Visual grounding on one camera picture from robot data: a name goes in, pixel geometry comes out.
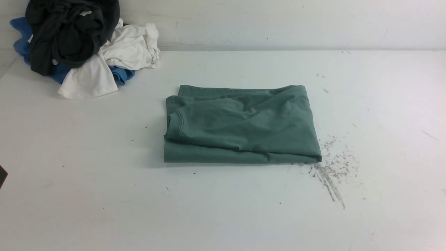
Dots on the green long sleeve shirt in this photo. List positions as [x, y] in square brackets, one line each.
[240, 126]

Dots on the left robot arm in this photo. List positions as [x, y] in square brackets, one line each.
[3, 176]

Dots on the white garment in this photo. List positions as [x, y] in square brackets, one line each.
[131, 47]

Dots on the blue garment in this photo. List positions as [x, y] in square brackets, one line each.
[21, 46]

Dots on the black garment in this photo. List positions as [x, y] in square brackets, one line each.
[68, 31]

